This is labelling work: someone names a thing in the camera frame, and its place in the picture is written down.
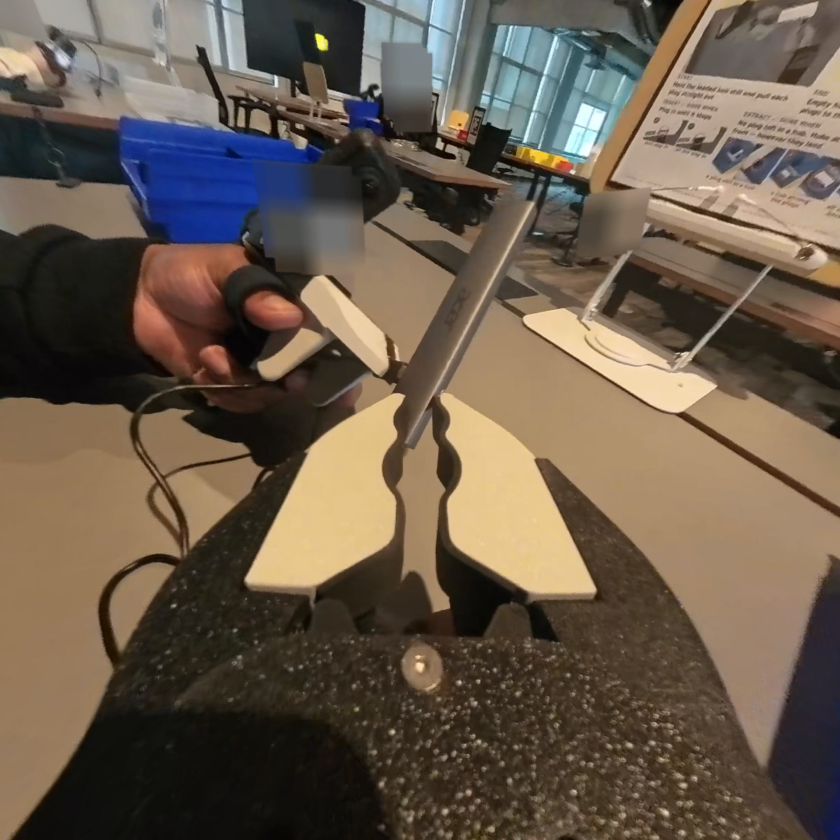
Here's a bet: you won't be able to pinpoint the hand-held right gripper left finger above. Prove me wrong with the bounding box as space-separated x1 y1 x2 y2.
244 394 408 601

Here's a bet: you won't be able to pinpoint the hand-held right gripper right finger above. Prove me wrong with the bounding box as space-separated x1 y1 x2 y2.
433 392 599 605

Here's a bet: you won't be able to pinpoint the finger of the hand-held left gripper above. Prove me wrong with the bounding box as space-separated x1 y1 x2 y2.
305 364 374 408
256 274 400 382

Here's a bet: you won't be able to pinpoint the silver usb hub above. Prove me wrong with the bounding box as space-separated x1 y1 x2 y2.
402 200 539 450

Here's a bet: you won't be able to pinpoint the black usb cable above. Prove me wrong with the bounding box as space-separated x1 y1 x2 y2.
97 360 409 665

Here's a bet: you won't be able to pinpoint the person's left forearm black sleeve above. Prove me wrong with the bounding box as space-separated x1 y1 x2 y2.
0 225 161 403

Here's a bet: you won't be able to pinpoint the person's left hand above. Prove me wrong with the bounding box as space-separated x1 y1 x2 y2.
133 241 363 416

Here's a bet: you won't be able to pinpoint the dark wooden table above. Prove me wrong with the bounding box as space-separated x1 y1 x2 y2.
374 138 514 231

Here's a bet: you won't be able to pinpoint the black monitor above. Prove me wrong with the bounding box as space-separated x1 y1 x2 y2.
241 0 366 97

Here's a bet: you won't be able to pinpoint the yellow bins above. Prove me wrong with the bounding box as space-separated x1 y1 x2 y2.
514 146 573 173

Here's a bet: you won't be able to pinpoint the black office chair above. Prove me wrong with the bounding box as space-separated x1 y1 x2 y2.
196 45 270 135

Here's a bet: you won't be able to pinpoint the stack of blue plastic bins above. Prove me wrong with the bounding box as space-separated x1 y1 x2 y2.
119 117 324 225

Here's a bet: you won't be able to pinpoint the clear acrylic stand white base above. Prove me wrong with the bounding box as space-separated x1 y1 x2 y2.
523 259 775 414

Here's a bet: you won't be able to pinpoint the white bar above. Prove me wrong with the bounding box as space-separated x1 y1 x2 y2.
646 197 830 271

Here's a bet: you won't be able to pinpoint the blue box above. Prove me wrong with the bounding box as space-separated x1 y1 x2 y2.
766 554 840 840

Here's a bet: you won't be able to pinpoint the wood framed instruction board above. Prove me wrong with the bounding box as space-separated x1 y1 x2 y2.
592 0 840 232

